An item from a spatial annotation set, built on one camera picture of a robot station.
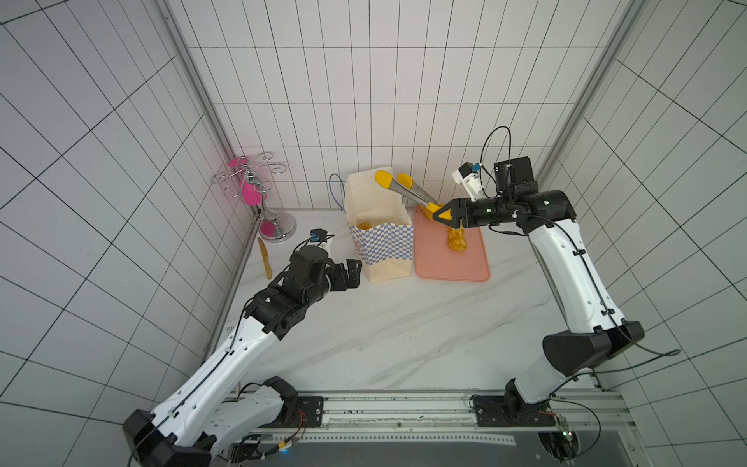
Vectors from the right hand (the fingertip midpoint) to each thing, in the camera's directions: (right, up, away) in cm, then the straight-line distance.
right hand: (429, 216), depth 69 cm
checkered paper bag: (-12, -2, +10) cm, 16 cm away
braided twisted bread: (+17, -6, +37) cm, 42 cm away
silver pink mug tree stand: (-53, +12, +23) cm, 59 cm away
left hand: (-22, -14, +4) cm, 26 cm away
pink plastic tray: (+9, -14, +37) cm, 41 cm away
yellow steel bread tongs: (-5, +10, +12) cm, 16 cm away
